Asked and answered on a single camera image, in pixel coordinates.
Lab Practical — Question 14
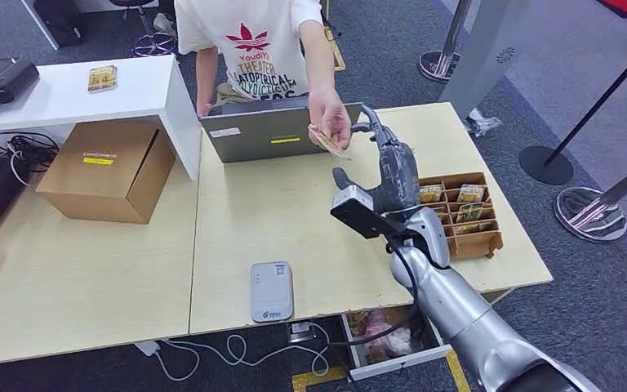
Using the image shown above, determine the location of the black cable bundle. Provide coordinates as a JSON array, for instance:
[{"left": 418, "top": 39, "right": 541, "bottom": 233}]
[{"left": 0, "top": 131, "right": 61, "bottom": 188}]

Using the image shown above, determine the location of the black stanchion post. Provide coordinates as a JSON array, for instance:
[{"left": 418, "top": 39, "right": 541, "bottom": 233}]
[{"left": 518, "top": 32, "right": 627, "bottom": 186}]

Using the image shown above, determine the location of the white card reader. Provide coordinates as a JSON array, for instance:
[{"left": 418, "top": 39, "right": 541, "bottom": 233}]
[{"left": 250, "top": 261, "right": 295, "bottom": 324}]

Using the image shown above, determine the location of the white power cable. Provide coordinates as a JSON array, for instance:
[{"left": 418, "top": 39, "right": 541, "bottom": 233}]
[{"left": 151, "top": 322, "right": 331, "bottom": 382}]

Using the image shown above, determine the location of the white raised shelf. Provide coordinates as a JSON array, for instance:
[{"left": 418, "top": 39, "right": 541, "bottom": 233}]
[{"left": 0, "top": 54, "right": 202, "bottom": 182}]

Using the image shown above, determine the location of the grey kiosk pillar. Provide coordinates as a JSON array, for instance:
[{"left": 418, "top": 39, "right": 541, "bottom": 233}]
[{"left": 438, "top": 0, "right": 539, "bottom": 121}]

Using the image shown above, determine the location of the black camera device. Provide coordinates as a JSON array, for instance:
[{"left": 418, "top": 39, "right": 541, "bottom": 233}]
[{"left": 0, "top": 57, "right": 40, "bottom": 112}]

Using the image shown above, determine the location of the black stool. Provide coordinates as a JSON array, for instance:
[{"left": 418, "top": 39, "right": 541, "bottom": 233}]
[{"left": 109, "top": 0, "right": 178, "bottom": 58}]

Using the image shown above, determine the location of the person's left hand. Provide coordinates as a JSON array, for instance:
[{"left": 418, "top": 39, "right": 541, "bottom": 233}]
[{"left": 308, "top": 89, "right": 354, "bottom": 153}]

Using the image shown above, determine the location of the chrome stanchion post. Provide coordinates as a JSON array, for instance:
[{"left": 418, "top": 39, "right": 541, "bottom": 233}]
[
  {"left": 417, "top": 0, "right": 474, "bottom": 84},
  {"left": 554, "top": 154, "right": 627, "bottom": 243}
]

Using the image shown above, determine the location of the clear plastic wrap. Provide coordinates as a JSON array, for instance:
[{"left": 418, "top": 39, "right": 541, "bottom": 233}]
[{"left": 462, "top": 108, "right": 503, "bottom": 138}]

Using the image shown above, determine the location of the brown cardboard box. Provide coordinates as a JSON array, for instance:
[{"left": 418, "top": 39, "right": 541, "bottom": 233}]
[{"left": 35, "top": 119, "right": 176, "bottom": 225}]

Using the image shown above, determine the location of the white drawer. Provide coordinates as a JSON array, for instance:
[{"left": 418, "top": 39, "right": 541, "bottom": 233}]
[{"left": 340, "top": 305, "right": 454, "bottom": 382}]

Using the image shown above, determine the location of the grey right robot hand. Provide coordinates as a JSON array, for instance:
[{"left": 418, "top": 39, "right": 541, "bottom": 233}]
[{"left": 332, "top": 105, "right": 421, "bottom": 215}]

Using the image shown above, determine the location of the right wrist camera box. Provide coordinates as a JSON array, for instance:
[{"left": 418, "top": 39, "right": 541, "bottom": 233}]
[{"left": 329, "top": 185, "right": 409, "bottom": 240}]

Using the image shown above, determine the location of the pink plastic bag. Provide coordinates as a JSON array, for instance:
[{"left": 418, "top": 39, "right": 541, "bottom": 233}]
[{"left": 354, "top": 309, "right": 413, "bottom": 361}]

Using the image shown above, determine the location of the wooden card holder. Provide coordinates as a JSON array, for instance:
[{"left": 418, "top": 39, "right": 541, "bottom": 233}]
[{"left": 419, "top": 171, "right": 505, "bottom": 260}]

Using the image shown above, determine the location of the black cabinet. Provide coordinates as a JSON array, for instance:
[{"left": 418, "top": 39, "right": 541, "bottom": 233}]
[{"left": 32, "top": 0, "right": 85, "bottom": 49}]

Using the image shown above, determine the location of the metal floor socket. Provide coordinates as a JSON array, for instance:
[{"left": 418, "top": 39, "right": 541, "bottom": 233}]
[{"left": 287, "top": 322, "right": 318, "bottom": 345}]

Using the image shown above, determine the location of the person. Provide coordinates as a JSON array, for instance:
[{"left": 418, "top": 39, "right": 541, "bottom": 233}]
[{"left": 174, "top": 0, "right": 354, "bottom": 161}]

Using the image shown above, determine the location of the ID card with tree print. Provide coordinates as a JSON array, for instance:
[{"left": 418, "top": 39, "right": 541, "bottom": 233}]
[{"left": 308, "top": 125, "right": 353, "bottom": 161}]

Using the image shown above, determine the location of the white power adapter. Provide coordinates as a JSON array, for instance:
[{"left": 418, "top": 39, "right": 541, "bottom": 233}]
[{"left": 133, "top": 339, "right": 162, "bottom": 359}]

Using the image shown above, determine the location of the grey laptop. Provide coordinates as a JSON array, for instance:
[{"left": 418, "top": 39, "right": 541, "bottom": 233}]
[{"left": 199, "top": 97, "right": 363, "bottom": 164}]

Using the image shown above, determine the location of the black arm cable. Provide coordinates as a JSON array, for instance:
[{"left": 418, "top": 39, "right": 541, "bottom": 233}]
[{"left": 328, "top": 240, "right": 420, "bottom": 347}]

